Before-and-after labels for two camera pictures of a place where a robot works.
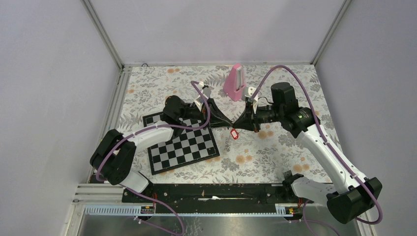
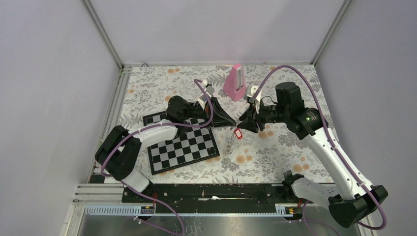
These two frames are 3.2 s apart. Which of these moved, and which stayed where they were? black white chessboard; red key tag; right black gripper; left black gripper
Moved: red key tag
Stayed: left black gripper; black white chessboard; right black gripper
